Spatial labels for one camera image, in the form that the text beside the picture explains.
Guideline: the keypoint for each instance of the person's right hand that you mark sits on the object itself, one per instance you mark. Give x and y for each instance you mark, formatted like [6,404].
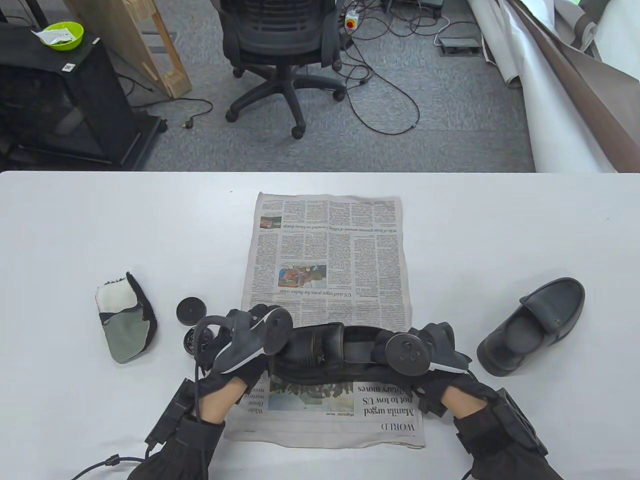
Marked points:
[432,387]

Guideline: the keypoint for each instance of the person's left hand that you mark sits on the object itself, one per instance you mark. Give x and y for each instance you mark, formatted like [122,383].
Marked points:
[250,372]

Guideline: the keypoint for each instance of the grey hand controller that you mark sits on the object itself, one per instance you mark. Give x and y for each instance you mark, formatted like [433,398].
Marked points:
[277,330]
[410,352]

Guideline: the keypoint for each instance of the black shoe polish tin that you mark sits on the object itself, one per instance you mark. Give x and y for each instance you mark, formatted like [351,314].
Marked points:
[189,342]

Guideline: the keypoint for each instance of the black leather shoe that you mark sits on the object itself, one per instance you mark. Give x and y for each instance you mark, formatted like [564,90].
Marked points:
[550,305]
[320,350]

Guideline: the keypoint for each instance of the black round shoe polish lid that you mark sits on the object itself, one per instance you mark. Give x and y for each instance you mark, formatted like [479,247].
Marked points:
[191,310]

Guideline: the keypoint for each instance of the white grey polishing cloth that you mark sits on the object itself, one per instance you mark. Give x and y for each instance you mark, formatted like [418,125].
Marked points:
[125,335]

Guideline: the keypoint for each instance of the printed newspaper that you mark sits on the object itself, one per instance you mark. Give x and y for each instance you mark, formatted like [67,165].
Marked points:
[360,250]

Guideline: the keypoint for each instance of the person's left forearm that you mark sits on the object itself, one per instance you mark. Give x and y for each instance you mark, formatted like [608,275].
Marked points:
[180,450]

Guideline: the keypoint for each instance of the person's right forearm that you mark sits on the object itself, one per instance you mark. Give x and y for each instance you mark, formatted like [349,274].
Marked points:
[500,450]

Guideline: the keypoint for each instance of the white rolled sheet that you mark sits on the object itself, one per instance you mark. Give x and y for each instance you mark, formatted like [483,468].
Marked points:
[550,120]

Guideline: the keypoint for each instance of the black cabinet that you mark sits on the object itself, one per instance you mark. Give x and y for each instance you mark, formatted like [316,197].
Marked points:
[85,85]

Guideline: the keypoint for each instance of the brown rolled sheet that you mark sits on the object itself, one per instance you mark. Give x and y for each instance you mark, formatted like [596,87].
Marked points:
[600,100]

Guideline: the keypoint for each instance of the black office chair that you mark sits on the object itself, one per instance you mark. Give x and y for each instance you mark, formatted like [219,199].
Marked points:
[277,35]

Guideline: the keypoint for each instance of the grey floor box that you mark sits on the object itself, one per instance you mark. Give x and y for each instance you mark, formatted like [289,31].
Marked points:
[457,46]

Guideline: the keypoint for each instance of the white box red button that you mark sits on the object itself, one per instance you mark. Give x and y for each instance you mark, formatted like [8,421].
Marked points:
[351,21]

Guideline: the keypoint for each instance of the green bowl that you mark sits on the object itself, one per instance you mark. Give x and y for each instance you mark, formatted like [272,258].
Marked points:
[75,39]

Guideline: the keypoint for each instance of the grey fabric sheet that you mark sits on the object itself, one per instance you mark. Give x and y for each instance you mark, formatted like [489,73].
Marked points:
[575,25]

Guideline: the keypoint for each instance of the white paper packet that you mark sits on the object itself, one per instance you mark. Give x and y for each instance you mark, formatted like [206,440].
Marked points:
[55,35]

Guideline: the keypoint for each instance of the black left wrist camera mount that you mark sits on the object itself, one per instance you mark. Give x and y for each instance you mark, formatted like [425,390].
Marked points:
[170,415]

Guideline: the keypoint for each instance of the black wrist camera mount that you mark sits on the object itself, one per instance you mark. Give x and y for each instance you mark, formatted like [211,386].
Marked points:
[170,415]
[522,420]

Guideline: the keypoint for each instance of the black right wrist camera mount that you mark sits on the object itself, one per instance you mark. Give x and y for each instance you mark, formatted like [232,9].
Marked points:
[522,420]

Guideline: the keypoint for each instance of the wooden frame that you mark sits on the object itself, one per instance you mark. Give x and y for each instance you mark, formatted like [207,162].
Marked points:
[125,30]

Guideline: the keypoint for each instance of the black metal post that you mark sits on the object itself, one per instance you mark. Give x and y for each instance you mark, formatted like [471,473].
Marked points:
[35,10]

